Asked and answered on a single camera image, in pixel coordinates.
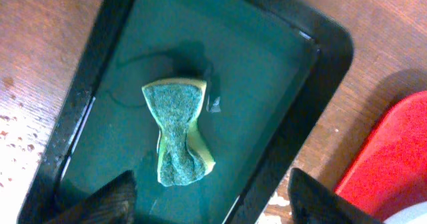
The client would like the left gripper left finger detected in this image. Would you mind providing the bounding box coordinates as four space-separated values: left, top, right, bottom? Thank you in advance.
46 170 137 224

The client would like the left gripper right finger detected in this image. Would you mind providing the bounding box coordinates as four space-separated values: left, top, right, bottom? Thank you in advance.
288 168 382 224

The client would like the green yellow scrub sponge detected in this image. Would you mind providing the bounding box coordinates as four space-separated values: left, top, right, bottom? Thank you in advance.
141 77 216 187

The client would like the light blue plate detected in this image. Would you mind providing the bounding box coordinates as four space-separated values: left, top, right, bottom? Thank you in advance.
384 201 427 224

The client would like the red plastic tray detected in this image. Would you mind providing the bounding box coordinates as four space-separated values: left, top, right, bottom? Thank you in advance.
334 91 426 221

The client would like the black rectangular tray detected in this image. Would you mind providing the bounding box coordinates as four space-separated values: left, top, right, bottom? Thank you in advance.
18 0 354 223

